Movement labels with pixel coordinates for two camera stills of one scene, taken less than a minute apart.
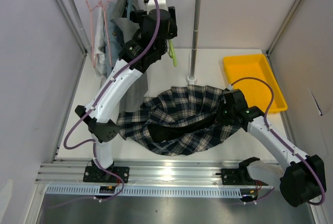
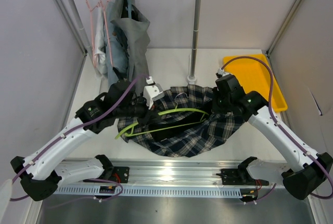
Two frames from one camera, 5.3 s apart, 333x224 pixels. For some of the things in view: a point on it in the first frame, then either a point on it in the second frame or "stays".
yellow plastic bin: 257,93 stays
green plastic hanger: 170,51 to 127,131
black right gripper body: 223,116 to 220,104
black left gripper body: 172,28 to 136,109
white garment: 99,54 stays
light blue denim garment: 113,39 stays
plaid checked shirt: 179,120 stays
